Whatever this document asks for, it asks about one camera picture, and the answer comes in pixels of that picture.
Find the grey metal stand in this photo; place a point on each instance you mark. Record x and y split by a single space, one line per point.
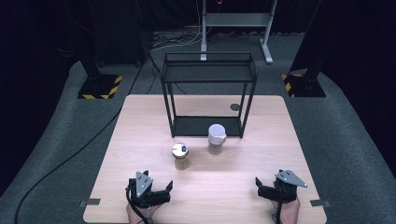
236 19

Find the glass jar with silver lid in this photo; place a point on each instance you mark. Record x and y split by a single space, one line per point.
181 161

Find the person's left hand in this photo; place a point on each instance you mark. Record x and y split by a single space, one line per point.
140 214

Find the white plastic cup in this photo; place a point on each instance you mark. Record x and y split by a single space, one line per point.
216 133

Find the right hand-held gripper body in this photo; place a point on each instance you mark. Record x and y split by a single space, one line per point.
285 186

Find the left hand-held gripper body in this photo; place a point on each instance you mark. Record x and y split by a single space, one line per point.
144 186

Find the black wheeled cabinet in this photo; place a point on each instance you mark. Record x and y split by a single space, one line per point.
120 31

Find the grey tape strip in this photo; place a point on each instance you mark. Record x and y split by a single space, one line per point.
320 203
90 202

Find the person's right hand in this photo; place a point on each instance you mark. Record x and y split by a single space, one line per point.
288 213

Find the black yellow striped stand base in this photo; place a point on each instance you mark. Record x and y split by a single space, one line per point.
306 85
99 85

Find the round grey table grommet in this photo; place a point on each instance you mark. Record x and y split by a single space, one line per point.
235 107

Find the black metal shelf rack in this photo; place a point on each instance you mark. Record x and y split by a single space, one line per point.
208 73

